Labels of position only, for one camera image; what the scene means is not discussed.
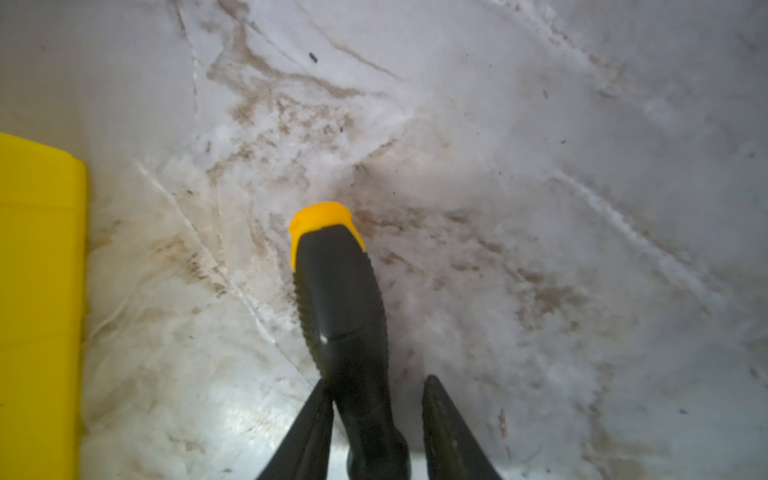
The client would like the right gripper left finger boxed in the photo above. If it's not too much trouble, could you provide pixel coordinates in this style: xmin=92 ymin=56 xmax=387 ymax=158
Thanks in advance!
xmin=257 ymin=379 xmax=334 ymax=480

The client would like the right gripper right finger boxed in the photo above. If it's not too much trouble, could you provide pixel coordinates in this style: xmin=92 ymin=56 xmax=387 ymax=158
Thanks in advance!
xmin=422 ymin=375 xmax=501 ymax=480

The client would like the black yellow handled screwdriver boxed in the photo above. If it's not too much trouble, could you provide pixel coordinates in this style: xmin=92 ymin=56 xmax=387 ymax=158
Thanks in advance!
xmin=289 ymin=201 xmax=411 ymax=479

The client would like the yellow plastic bin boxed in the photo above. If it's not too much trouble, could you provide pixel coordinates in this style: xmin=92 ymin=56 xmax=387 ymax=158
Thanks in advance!
xmin=1 ymin=134 xmax=88 ymax=479

